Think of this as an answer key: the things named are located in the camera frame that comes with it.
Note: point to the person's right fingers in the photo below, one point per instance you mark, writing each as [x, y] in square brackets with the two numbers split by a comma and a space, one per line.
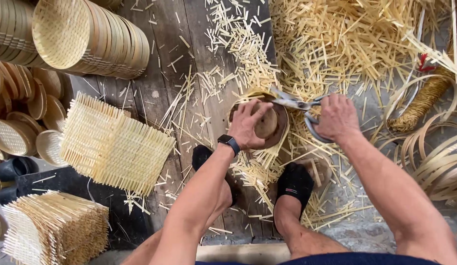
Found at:
[322, 117]

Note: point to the person's right hand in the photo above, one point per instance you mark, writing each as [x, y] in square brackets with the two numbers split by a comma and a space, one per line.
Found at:
[339, 117]

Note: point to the grey metal scissors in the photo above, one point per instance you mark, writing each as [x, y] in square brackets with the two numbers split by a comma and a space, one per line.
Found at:
[293, 103]

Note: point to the light wooden board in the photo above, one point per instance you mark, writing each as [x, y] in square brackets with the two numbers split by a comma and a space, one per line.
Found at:
[243, 254]

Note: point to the heap of small bamboo trays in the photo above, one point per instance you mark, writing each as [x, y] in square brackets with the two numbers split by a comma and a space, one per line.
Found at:
[22, 117]

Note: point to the bundle of bamboo hoop strips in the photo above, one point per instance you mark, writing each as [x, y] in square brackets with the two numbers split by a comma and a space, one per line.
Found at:
[434, 165]

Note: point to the round wooden mould block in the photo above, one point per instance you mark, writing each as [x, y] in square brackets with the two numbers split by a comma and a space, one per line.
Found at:
[267, 123]

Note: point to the small wooden foot block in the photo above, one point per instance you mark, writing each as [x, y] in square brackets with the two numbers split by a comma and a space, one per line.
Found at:
[317, 171]

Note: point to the person's left fingers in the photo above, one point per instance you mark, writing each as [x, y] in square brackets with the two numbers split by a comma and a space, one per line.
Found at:
[252, 107]

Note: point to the black rubber shoe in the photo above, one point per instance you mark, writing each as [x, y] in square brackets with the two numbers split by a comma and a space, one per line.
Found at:
[17, 168]
[7, 194]

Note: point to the dark wooden plank platform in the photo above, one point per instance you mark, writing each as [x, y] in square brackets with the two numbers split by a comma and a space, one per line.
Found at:
[169, 88]

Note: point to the bound straw fibre bundle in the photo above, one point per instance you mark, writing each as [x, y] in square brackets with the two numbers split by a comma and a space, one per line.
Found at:
[423, 99]

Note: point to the person's right leg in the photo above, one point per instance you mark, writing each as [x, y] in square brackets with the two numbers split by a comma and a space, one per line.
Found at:
[298, 235]

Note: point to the person's left leg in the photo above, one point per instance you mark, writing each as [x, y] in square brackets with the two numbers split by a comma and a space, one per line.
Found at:
[169, 243]

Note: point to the dark blue shorts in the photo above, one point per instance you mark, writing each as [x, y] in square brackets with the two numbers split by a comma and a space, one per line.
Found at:
[324, 259]

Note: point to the row of large bamboo baskets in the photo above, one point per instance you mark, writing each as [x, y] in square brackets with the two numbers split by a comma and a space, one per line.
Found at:
[92, 40]
[11, 29]

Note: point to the person's leg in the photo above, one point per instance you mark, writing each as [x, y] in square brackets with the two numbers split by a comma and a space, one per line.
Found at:
[169, 243]
[298, 235]

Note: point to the woven bamboo mat being trimmed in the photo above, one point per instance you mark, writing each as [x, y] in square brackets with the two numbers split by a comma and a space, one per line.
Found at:
[263, 158]

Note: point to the brown round wooden base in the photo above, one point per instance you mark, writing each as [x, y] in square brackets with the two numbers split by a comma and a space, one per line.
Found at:
[282, 128]

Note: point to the person's left hand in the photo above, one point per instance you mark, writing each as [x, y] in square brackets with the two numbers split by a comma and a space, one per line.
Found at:
[245, 127]

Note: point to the black smart watch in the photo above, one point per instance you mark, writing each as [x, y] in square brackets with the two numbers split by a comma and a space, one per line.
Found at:
[229, 142]

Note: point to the pile of bamboo strip offcuts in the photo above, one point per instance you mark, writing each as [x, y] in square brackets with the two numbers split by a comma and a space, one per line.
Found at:
[335, 48]

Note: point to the black sock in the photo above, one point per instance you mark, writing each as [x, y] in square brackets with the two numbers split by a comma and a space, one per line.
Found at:
[294, 184]
[202, 156]

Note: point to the black floor mat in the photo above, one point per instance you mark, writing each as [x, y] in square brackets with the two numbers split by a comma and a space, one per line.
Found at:
[74, 184]

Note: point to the stack of square woven mats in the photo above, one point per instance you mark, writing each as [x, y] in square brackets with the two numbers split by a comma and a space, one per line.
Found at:
[55, 228]
[110, 147]

